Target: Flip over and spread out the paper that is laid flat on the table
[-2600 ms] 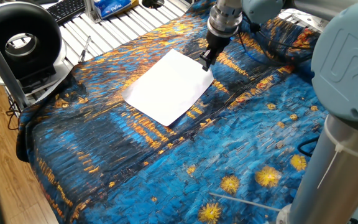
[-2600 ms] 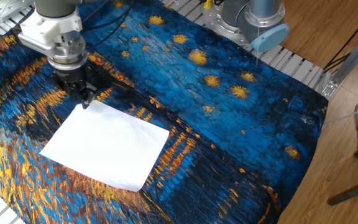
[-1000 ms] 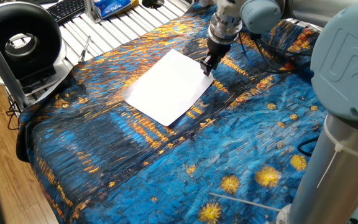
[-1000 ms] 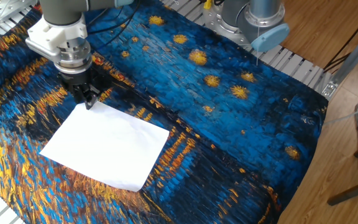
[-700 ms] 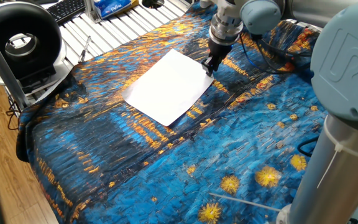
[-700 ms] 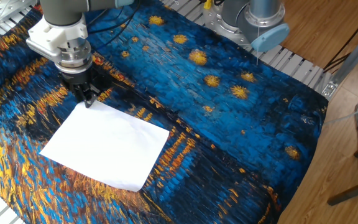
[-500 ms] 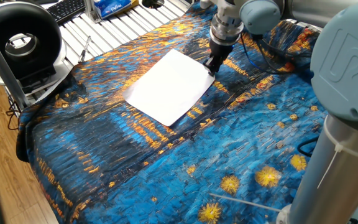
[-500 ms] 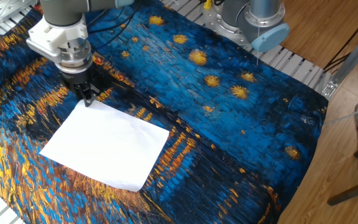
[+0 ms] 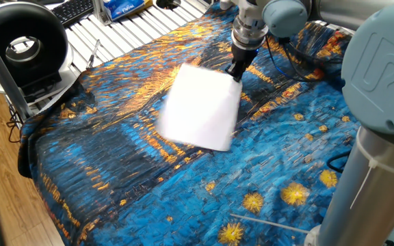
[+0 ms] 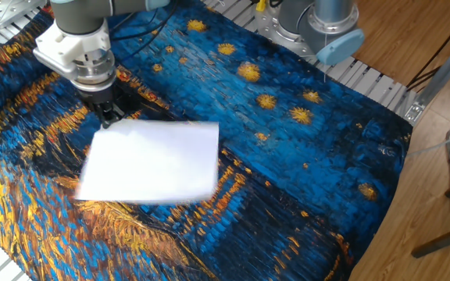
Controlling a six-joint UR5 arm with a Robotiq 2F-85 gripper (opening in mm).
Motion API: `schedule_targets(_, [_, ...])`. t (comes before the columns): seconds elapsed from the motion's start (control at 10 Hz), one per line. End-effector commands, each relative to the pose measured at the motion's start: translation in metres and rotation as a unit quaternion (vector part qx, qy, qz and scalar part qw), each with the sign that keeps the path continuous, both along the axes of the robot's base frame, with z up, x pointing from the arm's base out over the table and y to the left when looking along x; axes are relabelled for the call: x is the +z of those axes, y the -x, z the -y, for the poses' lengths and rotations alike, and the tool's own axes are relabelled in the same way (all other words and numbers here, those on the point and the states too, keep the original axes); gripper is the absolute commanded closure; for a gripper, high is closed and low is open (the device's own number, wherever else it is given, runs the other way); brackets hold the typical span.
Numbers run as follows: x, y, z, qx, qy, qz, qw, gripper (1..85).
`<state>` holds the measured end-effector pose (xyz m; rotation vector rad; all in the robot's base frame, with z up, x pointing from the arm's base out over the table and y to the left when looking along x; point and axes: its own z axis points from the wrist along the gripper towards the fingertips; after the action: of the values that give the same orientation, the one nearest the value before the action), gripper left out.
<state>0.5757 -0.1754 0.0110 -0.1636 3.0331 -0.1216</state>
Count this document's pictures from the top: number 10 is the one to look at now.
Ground starry night painting tablecloth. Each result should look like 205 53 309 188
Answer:
0 0 413 281

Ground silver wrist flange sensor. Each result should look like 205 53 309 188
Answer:
70 48 117 93

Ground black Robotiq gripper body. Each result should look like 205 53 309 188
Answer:
77 84 116 106

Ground dark wooden stand legs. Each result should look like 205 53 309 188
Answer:
410 173 450 258

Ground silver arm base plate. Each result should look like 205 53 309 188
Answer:
254 0 327 59

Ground white floor cable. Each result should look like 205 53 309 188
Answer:
406 130 450 157

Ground silver vented wrist box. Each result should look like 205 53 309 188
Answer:
32 46 77 79

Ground black floor cables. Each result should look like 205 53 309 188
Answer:
406 7 450 93

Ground white square cloth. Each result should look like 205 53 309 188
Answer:
74 119 220 206

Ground aluminium frame beam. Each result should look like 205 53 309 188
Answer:
404 34 450 126

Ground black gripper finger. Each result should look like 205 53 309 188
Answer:
102 100 127 126
91 103 108 130

